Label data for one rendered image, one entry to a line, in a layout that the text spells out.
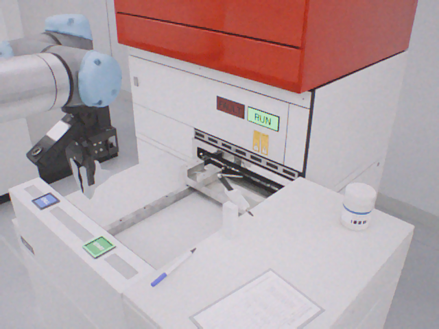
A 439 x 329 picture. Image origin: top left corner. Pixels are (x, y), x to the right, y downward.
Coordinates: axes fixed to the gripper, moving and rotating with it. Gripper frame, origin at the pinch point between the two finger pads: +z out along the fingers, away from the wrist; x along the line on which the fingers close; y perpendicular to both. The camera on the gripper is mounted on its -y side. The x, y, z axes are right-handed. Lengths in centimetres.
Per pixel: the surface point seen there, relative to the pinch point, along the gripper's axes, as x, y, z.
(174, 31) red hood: 32, 54, -21
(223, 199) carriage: 2, 45, 24
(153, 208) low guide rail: 17.0, 29.1, 26.4
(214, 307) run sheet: -31.3, 6.0, 13.9
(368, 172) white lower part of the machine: -16, 111, 35
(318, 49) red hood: -15, 61, -22
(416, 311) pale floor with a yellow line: -47, 132, 111
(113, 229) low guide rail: 17.0, 14.4, 26.7
